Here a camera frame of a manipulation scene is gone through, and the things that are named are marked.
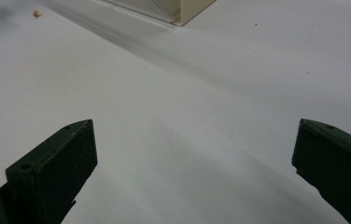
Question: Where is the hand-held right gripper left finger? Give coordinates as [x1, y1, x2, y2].
[0, 119, 98, 224]

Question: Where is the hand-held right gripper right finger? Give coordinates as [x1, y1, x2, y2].
[291, 118, 351, 224]

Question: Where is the clear plastic drawer organizer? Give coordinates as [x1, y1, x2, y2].
[102, 0, 217, 27]

